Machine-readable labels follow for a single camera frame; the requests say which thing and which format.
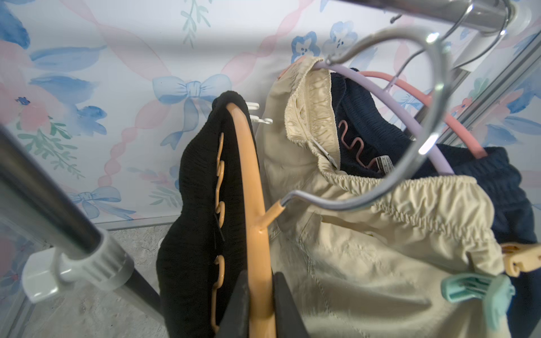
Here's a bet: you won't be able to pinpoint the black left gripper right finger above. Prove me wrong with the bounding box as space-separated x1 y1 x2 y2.
273 272 309 338

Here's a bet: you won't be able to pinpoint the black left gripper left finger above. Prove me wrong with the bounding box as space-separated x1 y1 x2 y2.
215 270 250 338

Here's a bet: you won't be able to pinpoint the black shorts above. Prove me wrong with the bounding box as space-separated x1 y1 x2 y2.
156 91 249 337

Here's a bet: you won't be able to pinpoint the orange clothes hanger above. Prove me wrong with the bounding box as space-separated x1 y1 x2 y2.
210 26 453 338

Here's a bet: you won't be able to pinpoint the white clothespin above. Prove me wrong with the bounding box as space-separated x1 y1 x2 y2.
246 101 273 125

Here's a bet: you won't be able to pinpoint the beige shorts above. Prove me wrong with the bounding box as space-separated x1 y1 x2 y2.
256 57 511 337

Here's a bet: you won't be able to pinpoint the navy blue shorts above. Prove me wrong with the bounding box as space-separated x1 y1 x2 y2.
331 73 540 337

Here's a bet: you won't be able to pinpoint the lilac clothes hanger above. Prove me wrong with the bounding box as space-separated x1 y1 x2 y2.
312 0 476 176

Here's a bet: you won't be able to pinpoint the pink clothes hanger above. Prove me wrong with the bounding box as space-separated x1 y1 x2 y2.
276 0 514 170

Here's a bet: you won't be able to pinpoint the white metal clothes rack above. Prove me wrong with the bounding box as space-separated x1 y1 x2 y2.
0 0 541 326

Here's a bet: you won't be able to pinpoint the mint green clothespin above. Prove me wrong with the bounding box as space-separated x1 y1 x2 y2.
440 273 516 331

